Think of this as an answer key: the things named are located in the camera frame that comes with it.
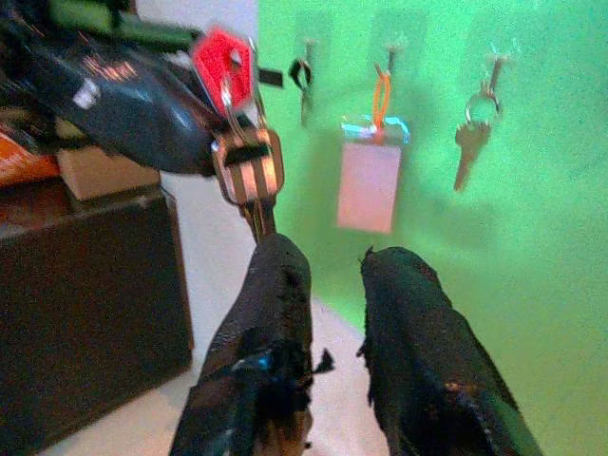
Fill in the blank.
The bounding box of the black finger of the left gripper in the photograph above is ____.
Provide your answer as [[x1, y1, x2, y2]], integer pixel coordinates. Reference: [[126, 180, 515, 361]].
[[47, 0, 206, 52], [0, 28, 225, 178]]

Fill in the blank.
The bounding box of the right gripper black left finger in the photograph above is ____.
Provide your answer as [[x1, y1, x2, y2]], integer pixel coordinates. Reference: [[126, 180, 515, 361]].
[[169, 232, 315, 456]]

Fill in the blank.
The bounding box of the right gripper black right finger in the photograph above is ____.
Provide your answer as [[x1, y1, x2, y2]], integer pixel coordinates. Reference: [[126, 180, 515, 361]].
[[356, 245, 543, 456]]

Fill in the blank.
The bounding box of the red plastic key tag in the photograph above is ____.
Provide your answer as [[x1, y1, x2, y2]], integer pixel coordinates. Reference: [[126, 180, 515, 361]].
[[191, 27, 260, 118]]

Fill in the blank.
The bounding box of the silver key ring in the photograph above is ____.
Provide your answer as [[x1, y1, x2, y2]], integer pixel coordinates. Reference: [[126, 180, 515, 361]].
[[218, 75, 244, 143]]

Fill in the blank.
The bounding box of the silver key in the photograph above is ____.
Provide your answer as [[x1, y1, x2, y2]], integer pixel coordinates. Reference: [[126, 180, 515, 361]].
[[210, 123, 287, 246]]

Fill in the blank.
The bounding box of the brown cardboard box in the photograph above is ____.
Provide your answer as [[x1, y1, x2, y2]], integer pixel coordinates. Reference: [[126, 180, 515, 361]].
[[55, 145, 163, 201]]

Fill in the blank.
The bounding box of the orange packet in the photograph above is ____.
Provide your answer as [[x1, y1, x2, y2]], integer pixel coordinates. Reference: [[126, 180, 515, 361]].
[[0, 130, 61, 187]]

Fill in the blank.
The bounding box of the black tape strip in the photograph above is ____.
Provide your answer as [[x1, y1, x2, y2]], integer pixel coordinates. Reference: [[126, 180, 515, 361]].
[[257, 66, 285, 89]]

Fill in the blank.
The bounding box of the card badge with orange loop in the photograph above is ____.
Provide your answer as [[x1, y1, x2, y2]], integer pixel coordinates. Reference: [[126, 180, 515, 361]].
[[335, 69, 411, 235]]

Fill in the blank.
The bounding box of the black cabinet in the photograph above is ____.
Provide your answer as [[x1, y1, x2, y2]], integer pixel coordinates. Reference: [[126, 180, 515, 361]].
[[0, 186, 196, 456]]

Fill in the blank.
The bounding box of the green wall board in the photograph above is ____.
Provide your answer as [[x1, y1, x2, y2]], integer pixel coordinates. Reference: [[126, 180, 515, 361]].
[[256, 0, 608, 456]]

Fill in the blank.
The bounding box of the brass key on ring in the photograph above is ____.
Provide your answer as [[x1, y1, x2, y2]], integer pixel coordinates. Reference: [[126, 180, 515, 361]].
[[452, 80, 504, 193]]

